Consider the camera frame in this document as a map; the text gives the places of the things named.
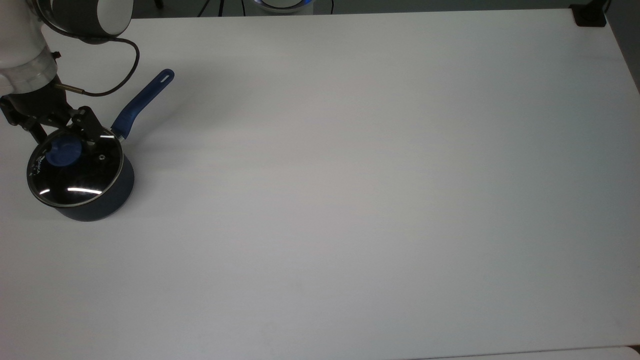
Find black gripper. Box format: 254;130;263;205
0;82;105;149

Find glass lid with blue knob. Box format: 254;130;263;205
26;127;125;209

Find dark blue saucepan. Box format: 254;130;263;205
26;69;176;222

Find black tripod legs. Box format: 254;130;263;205
197;0;227;17

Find black table clamp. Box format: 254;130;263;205
569;0;610;28

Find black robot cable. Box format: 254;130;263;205
39;10;141;98

